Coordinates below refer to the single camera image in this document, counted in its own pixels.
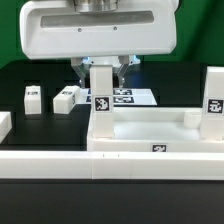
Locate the white desk top tray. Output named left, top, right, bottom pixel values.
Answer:
left=87, top=107, right=224, bottom=153

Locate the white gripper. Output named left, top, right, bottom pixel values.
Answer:
left=20, top=0, right=177, bottom=88

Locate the left white barrier block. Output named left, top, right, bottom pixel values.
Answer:
left=0, top=112, right=12, bottom=144

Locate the white front rail barrier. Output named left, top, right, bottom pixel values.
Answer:
left=0, top=151, right=224, bottom=180

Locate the marker tag sheet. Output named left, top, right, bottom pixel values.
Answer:
left=78, top=88, right=157, bottom=106

